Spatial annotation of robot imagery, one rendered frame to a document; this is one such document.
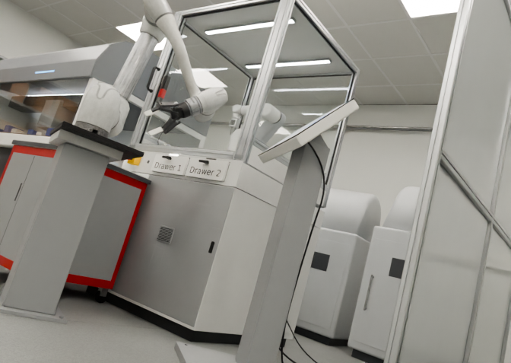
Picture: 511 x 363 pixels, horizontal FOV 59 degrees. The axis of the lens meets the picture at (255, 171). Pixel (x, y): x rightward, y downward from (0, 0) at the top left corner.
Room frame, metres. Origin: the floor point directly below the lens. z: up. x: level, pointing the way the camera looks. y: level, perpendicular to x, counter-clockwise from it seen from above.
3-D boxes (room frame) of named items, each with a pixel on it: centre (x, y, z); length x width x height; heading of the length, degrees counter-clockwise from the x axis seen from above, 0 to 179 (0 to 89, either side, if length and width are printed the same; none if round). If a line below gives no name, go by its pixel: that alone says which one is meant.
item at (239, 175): (3.04, 0.16, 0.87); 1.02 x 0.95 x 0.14; 50
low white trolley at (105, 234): (2.72, 1.01, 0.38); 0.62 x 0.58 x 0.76; 50
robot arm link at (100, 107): (2.09, 0.78, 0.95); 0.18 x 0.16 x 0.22; 6
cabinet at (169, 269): (3.03, 0.16, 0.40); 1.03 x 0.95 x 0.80; 50
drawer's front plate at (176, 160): (2.69, 0.50, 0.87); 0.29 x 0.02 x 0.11; 50
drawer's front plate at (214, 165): (2.49, 0.26, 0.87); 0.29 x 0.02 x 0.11; 50
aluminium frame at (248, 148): (3.04, 0.16, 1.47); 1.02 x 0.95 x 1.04; 50
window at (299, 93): (2.73, -0.21, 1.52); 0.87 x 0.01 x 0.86; 140
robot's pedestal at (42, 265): (2.07, 0.78, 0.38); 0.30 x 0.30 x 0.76; 30
